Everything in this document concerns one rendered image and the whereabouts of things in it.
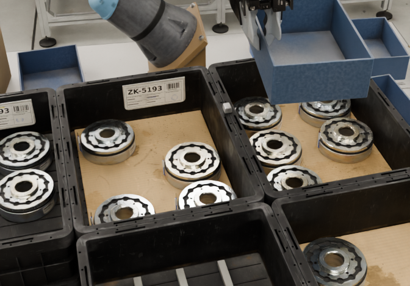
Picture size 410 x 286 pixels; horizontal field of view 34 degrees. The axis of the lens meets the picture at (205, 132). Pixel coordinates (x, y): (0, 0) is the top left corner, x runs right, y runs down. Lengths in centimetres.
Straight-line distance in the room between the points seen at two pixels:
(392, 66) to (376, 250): 71
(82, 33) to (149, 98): 203
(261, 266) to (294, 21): 42
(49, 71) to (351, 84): 97
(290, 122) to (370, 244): 34
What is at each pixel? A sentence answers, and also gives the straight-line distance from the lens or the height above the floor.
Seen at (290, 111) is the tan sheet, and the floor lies 83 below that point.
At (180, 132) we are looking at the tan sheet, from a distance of 135.
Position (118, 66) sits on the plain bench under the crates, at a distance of 180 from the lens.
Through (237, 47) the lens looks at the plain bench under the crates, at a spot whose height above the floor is 70.
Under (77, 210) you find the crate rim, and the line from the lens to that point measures 106.
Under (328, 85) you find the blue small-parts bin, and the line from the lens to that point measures 102.
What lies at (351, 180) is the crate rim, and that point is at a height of 93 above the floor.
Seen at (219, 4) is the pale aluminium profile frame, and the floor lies 15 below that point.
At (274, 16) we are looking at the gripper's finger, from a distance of 102.
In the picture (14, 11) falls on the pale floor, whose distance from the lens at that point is 365.
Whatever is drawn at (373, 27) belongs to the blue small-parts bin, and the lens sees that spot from 192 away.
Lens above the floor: 167
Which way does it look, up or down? 39 degrees down
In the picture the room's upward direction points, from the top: 1 degrees counter-clockwise
